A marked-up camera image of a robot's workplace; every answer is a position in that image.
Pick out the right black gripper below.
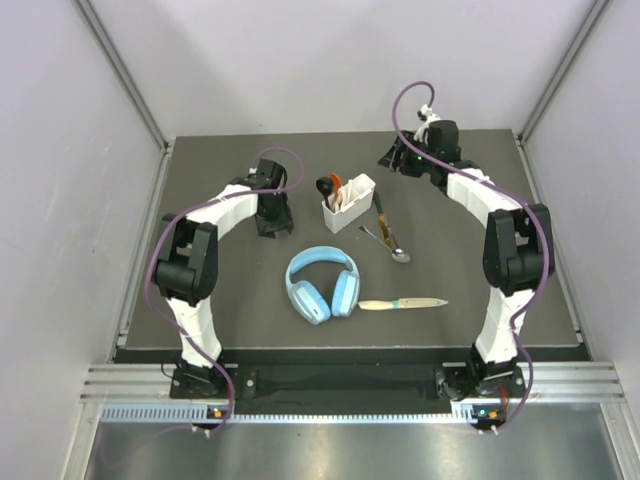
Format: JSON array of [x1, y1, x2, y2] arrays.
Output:
[[376, 132, 436, 179]]

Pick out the black ladle spoon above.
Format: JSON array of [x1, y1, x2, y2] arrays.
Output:
[[315, 176, 335, 209]]

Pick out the white compartment utensil container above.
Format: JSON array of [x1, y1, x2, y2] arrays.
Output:
[[321, 173, 376, 234]]

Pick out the orange plastic spoon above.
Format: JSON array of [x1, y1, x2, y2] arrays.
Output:
[[329, 173, 342, 204]]

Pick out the white spoon vertical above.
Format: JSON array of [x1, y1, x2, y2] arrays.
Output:
[[332, 185, 351, 213]]

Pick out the white spoon horizontal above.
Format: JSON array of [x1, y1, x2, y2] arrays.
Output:
[[340, 180, 360, 210]]

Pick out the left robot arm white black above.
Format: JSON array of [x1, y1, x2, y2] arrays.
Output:
[[151, 159, 294, 399]]

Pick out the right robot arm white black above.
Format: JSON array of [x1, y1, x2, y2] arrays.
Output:
[[378, 105, 555, 401]]

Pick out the blue over-ear headphones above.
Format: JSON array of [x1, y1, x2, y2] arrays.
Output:
[[284, 246, 361, 325]]

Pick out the small silver spoon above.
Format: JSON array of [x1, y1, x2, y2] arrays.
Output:
[[358, 225, 411, 264]]

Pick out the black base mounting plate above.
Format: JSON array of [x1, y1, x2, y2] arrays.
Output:
[[169, 362, 526, 401]]

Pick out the knife with beige handle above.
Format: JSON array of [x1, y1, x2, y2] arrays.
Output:
[[358, 297, 448, 311]]

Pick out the aluminium frame rail front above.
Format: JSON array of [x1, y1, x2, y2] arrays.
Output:
[[80, 362, 625, 425]]

